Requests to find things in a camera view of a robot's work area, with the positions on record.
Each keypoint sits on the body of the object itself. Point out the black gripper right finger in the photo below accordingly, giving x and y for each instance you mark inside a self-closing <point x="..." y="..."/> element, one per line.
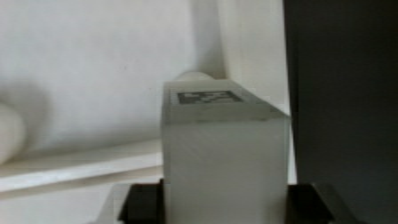
<point x="315" y="205"/>

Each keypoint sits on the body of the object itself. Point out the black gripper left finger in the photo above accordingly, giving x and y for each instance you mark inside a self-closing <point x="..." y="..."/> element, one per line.
<point x="134" y="205"/>

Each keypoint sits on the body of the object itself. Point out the white table leg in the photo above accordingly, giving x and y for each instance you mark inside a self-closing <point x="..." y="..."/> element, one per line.
<point x="226" y="143"/>

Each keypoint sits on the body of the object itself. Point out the white square tabletop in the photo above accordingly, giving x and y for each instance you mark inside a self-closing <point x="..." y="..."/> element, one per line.
<point x="91" y="51"/>

